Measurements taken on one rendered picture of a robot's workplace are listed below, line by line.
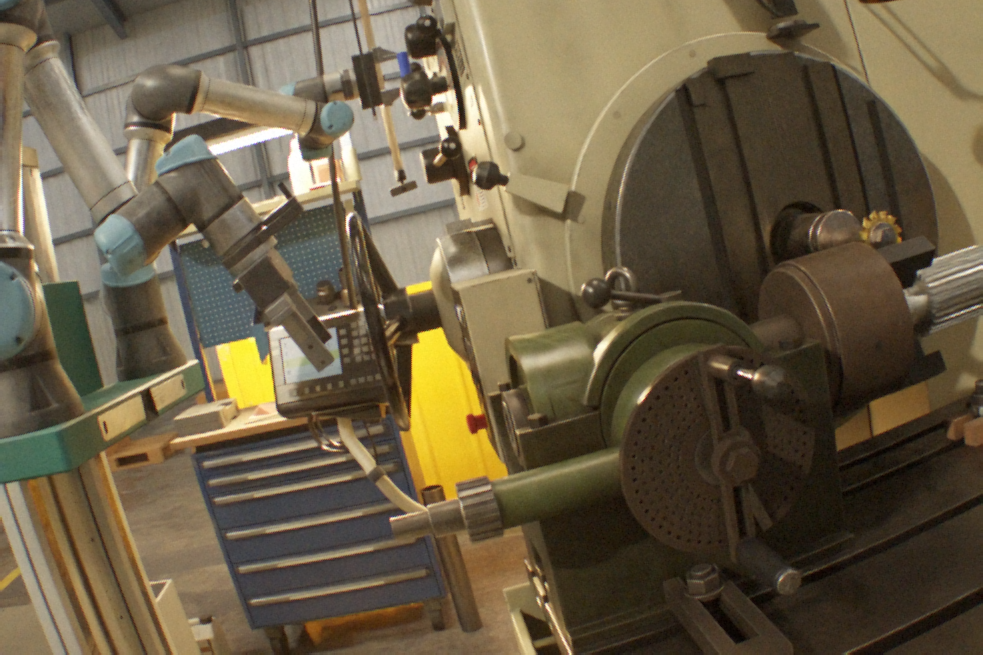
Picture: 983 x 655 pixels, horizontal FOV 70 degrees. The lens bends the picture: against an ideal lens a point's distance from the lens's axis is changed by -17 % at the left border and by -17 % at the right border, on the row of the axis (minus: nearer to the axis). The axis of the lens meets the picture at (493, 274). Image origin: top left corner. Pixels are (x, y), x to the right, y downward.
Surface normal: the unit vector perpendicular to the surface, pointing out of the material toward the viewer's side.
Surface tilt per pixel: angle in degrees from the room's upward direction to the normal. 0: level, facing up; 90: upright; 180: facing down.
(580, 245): 90
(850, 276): 43
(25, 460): 90
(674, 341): 90
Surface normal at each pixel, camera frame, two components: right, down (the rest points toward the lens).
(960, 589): -0.23, -0.97
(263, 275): 0.21, 0.14
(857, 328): 0.09, -0.14
